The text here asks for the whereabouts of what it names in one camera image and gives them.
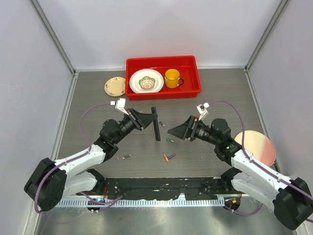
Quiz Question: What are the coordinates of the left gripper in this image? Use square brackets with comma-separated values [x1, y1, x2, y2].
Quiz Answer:
[113, 108, 157, 144]

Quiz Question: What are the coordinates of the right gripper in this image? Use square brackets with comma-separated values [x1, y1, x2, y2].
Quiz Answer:
[168, 115, 220, 145]

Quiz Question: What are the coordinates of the black remote control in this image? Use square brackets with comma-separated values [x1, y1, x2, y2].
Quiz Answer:
[151, 107, 161, 141]

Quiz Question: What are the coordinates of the orange battery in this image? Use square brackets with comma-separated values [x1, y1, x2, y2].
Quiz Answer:
[163, 154, 169, 162]

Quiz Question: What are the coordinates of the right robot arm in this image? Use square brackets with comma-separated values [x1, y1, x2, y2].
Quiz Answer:
[168, 116, 313, 230]

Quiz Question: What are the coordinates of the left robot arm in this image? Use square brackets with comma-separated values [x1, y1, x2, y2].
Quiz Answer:
[24, 108, 157, 213]

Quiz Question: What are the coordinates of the small patterned bowl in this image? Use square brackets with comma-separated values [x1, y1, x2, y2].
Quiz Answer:
[138, 76, 156, 90]

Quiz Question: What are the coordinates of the white plate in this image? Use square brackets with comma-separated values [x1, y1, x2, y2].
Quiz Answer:
[129, 69, 164, 94]

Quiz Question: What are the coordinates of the beige floral saucer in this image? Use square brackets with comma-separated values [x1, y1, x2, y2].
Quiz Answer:
[104, 76, 126, 97]

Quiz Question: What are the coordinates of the yellow mug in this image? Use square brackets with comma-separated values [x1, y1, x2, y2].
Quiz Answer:
[164, 69, 184, 89]

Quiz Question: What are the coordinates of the red plastic bin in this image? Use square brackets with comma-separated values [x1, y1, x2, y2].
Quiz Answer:
[125, 55, 202, 100]

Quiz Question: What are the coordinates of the pink plate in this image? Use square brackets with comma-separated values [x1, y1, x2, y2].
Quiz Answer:
[244, 130, 276, 167]

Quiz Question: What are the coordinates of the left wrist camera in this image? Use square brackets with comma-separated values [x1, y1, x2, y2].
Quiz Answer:
[110, 98, 129, 116]

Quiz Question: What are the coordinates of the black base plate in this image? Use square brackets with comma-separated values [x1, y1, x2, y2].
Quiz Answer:
[85, 177, 243, 201]

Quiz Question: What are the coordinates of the perforated cable duct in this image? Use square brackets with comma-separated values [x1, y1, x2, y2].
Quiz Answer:
[56, 195, 225, 208]

